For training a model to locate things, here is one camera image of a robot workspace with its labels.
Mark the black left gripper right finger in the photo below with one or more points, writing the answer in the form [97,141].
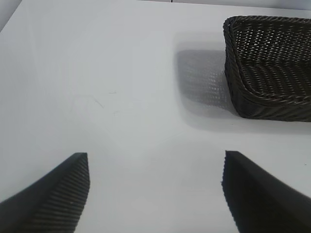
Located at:
[262,199]

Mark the dark brown woven basket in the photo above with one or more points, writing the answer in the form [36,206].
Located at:
[267,60]

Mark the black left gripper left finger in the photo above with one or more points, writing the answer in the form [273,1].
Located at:
[48,201]

